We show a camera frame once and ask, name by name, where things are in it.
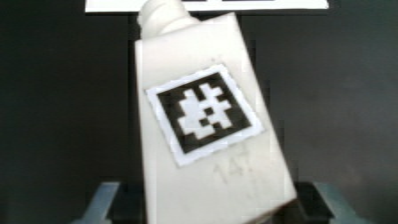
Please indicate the white stool leg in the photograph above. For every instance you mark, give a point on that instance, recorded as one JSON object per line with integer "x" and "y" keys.
{"x": 216, "y": 173}

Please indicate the white marker base plate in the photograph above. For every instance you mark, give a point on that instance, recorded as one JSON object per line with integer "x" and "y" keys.
{"x": 210, "y": 5}

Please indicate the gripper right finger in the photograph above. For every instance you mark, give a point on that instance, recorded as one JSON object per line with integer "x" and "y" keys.
{"x": 322, "y": 207}

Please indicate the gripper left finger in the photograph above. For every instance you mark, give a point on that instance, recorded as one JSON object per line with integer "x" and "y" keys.
{"x": 114, "y": 207}

